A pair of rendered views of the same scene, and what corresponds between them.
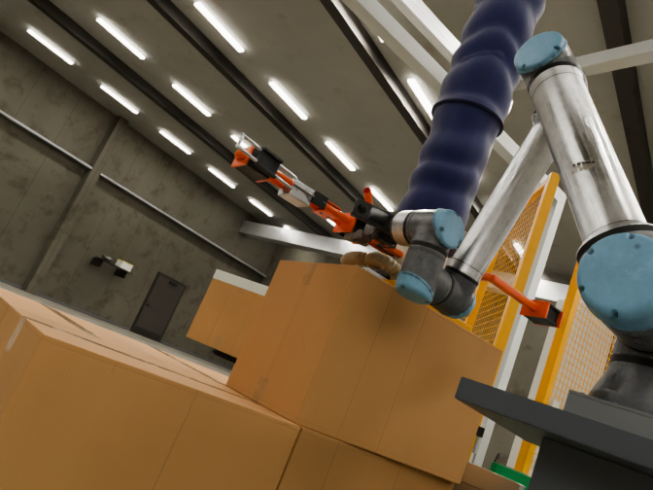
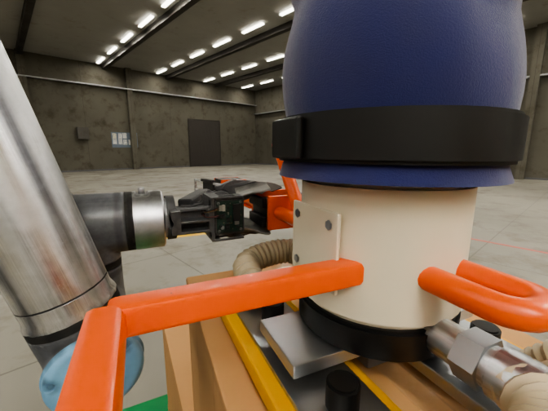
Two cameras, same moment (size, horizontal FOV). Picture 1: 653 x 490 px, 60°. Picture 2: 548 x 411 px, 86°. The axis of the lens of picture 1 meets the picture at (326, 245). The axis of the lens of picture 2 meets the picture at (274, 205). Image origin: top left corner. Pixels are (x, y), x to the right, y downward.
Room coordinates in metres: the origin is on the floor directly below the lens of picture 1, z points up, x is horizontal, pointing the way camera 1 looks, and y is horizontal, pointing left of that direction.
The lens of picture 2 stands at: (1.59, -0.59, 1.18)
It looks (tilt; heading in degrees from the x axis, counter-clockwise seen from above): 11 degrees down; 98
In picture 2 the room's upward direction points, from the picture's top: straight up
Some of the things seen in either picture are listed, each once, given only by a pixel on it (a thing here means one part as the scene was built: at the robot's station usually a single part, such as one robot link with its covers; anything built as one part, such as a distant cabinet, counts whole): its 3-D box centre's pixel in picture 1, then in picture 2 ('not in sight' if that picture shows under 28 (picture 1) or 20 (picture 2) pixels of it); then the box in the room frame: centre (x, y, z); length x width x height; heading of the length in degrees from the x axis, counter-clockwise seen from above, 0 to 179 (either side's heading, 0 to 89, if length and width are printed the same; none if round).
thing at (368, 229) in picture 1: (389, 229); (205, 214); (1.41, -0.14, 1.08); 0.12 x 0.09 x 0.08; 32
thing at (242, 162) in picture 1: (255, 164); (230, 187); (1.34, 0.24, 1.08); 0.08 x 0.07 x 0.05; 122
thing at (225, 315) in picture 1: (255, 327); not in sight; (3.32, 0.20, 0.82); 0.60 x 0.40 x 0.40; 153
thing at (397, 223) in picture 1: (409, 227); (151, 217); (1.34, -0.17, 1.08); 0.09 x 0.05 x 0.10; 122
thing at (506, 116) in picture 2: not in sight; (382, 141); (1.66, -0.27, 1.19); 0.23 x 0.23 x 0.04
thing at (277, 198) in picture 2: (355, 228); (280, 207); (1.53, -0.06, 1.08); 0.10 x 0.08 x 0.06; 32
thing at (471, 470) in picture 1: (426, 453); not in sight; (1.90, -0.56, 0.58); 0.70 x 0.03 x 0.06; 34
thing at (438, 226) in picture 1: (433, 229); (87, 227); (1.26, -0.22, 1.07); 0.12 x 0.09 x 0.10; 32
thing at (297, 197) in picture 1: (295, 192); not in sight; (1.41, 0.12, 1.07); 0.07 x 0.07 x 0.04; 32
